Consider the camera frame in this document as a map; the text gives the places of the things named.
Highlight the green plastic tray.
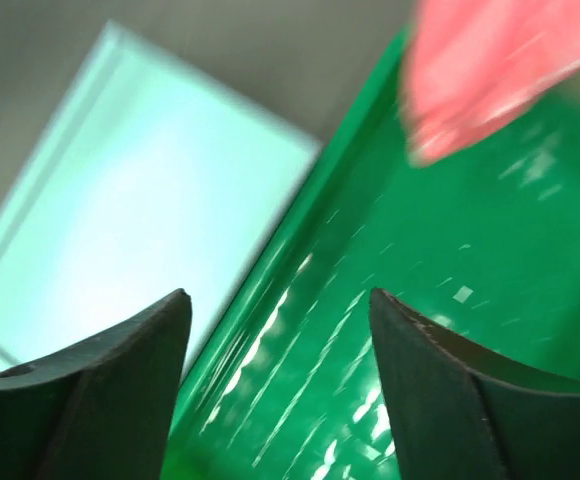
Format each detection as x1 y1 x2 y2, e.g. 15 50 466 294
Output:
162 37 580 479

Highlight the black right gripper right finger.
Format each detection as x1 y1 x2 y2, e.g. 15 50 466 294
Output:
369 288 580 479

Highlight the light blue metal box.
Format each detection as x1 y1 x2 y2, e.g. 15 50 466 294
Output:
0 23 321 371

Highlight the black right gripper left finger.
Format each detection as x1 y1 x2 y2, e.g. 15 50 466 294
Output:
0 289 192 480

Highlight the coral pink patterned garment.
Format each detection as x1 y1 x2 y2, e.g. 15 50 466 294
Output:
401 1 580 166

